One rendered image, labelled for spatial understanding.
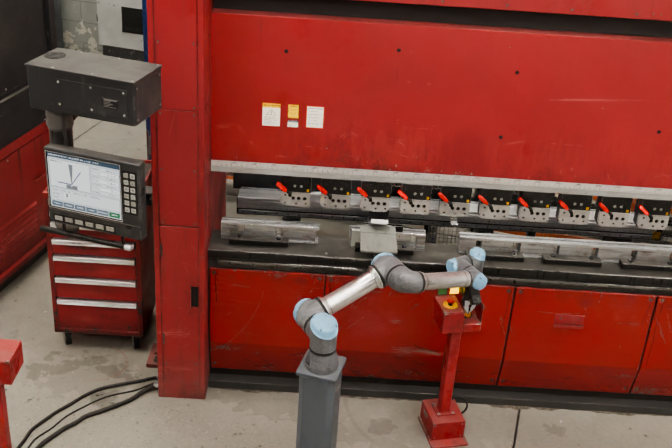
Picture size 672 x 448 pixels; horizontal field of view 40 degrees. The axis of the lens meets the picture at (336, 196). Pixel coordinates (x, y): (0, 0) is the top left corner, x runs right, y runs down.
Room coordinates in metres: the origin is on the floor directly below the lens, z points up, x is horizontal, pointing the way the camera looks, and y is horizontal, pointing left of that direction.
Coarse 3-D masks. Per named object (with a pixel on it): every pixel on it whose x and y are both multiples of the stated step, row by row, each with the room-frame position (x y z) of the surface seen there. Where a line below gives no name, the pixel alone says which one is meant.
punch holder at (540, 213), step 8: (520, 192) 4.19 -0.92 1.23; (528, 192) 4.14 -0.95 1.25; (536, 192) 4.14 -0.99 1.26; (544, 192) 4.14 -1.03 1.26; (528, 200) 4.14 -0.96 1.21; (536, 200) 4.14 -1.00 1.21; (544, 200) 4.14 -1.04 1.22; (520, 208) 4.14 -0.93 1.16; (536, 208) 4.14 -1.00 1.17; (544, 208) 4.14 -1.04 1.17; (520, 216) 4.14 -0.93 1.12; (528, 216) 4.14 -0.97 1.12; (536, 216) 4.14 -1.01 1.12; (544, 216) 4.14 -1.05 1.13
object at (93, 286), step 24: (48, 216) 4.25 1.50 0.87; (48, 240) 4.27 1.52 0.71; (72, 240) 4.26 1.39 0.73; (120, 240) 4.28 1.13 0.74; (144, 240) 4.39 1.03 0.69; (72, 264) 4.27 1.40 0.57; (96, 264) 4.27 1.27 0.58; (120, 264) 4.26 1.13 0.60; (144, 264) 4.36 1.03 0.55; (72, 288) 4.27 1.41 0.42; (96, 288) 4.28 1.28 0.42; (120, 288) 4.28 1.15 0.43; (144, 288) 4.34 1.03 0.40; (72, 312) 4.27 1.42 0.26; (96, 312) 4.28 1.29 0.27; (120, 312) 4.28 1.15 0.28; (144, 312) 4.32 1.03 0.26
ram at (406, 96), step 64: (256, 64) 4.13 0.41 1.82; (320, 64) 4.13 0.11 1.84; (384, 64) 4.13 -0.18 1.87; (448, 64) 4.14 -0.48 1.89; (512, 64) 4.14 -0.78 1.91; (576, 64) 4.14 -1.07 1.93; (640, 64) 4.15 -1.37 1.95; (256, 128) 4.13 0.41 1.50; (384, 128) 4.13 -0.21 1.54; (448, 128) 4.14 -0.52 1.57; (512, 128) 4.14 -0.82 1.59; (576, 128) 4.14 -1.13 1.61; (640, 128) 4.15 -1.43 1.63; (576, 192) 4.14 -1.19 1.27
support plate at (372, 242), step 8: (360, 232) 4.07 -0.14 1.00; (376, 232) 4.08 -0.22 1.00; (384, 232) 4.09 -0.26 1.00; (392, 232) 4.09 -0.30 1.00; (360, 240) 3.99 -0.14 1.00; (368, 240) 4.00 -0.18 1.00; (376, 240) 4.00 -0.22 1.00; (384, 240) 4.01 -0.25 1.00; (392, 240) 4.01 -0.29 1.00; (360, 248) 3.91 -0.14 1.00; (368, 248) 3.92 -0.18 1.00; (376, 248) 3.92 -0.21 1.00; (384, 248) 3.93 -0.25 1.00; (392, 248) 3.93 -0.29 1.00
